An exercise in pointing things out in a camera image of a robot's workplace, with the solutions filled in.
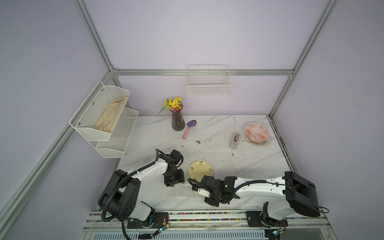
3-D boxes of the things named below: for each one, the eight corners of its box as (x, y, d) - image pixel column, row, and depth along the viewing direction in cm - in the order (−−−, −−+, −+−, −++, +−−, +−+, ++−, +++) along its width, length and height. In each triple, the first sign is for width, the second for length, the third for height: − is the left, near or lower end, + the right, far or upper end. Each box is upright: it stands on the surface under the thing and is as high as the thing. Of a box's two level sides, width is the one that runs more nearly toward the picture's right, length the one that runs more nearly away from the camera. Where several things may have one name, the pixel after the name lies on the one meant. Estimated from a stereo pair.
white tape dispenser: (228, 147, 104) (229, 143, 100) (231, 135, 111) (233, 131, 107) (237, 150, 102) (238, 146, 98) (240, 138, 109) (241, 134, 105)
